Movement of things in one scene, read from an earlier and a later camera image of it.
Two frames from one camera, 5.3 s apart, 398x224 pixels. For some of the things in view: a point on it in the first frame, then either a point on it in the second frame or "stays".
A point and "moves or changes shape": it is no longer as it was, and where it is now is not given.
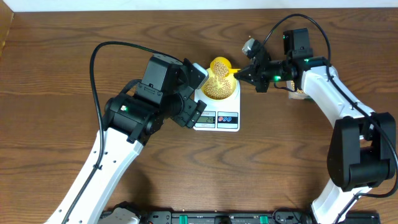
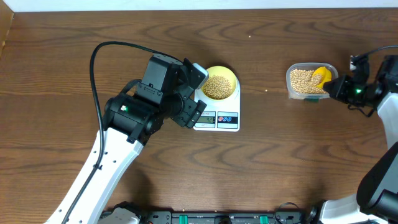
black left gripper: [190, 113] stays
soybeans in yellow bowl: [217, 88] stays
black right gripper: [256, 77] → [338, 93]
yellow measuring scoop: [222, 67] moves or changes shape
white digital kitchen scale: [219, 115] stays
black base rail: [246, 217] stays
